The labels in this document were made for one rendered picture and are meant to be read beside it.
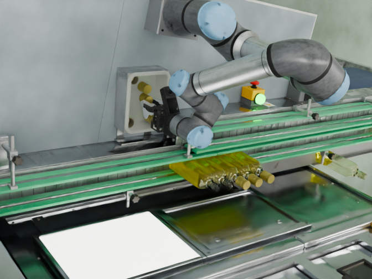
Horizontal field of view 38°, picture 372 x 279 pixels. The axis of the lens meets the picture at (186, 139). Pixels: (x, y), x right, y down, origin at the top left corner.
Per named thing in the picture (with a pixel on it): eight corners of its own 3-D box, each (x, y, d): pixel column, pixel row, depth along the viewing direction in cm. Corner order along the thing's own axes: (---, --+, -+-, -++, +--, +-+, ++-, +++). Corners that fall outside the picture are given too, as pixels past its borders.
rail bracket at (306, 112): (290, 110, 233) (313, 120, 223) (293, 94, 231) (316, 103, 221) (296, 109, 236) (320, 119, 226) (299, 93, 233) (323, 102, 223)
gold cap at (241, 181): (234, 185, 194) (242, 190, 190) (235, 176, 192) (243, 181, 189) (242, 184, 196) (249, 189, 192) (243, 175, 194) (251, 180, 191)
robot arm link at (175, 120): (176, 118, 177) (196, 115, 181) (169, 114, 180) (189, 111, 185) (174, 139, 180) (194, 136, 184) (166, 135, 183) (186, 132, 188)
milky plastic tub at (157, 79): (113, 127, 199) (125, 135, 193) (117, 67, 192) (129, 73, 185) (154, 122, 209) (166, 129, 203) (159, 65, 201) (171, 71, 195)
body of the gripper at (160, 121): (148, 127, 192) (167, 139, 183) (150, 104, 189) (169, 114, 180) (166, 124, 197) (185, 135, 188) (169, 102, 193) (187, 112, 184)
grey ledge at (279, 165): (220, 172, 235) (236, 183, 227) (222, 154, 232) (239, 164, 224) (360, 144, 288) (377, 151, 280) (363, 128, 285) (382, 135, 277)
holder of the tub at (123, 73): (113, 139, 202) (123, 147, 196) (117, 67, 192) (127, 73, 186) (152, 134, 211) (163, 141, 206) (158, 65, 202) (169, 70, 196)
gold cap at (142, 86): (137, 81, 197) (144, 84, 193) (146, 81, 199) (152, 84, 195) (137, 91, 198) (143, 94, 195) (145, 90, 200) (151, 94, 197)
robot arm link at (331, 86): (220, 11, 185) (339, 51, 143) (244, 36, 195) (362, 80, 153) (200, 40, 185) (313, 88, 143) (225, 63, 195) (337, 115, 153)
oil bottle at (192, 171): (168, 168, 205) (201, 191, 189) (169, 154, 203) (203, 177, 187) (180, 165, 208) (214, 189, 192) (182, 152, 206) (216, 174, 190)
